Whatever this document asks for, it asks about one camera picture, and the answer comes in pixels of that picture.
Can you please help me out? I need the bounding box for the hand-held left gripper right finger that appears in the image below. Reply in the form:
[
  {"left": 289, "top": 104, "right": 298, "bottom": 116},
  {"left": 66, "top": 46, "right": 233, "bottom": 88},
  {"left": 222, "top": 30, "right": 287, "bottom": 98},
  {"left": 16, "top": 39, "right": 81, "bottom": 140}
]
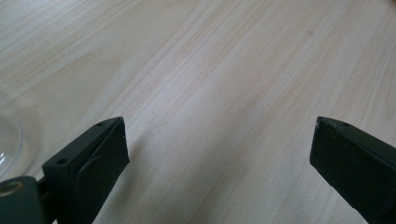
[{"left": 309, "top": 116, "right": 396, "bottom": 224}]

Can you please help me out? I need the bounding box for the clear glass vessel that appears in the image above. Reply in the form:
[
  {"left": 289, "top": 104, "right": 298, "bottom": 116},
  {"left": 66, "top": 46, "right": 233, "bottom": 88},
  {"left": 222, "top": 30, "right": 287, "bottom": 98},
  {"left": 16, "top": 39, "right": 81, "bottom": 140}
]
[{"left": 0, "top": 109, "right": 23, "bottom": 178}]

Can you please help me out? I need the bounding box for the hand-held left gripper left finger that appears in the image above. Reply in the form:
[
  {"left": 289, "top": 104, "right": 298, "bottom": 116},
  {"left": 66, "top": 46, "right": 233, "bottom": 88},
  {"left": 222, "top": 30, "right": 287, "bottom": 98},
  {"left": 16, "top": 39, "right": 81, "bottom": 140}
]
[{"left": 42, "top": 116, "right": 131, "bottom": 224}]

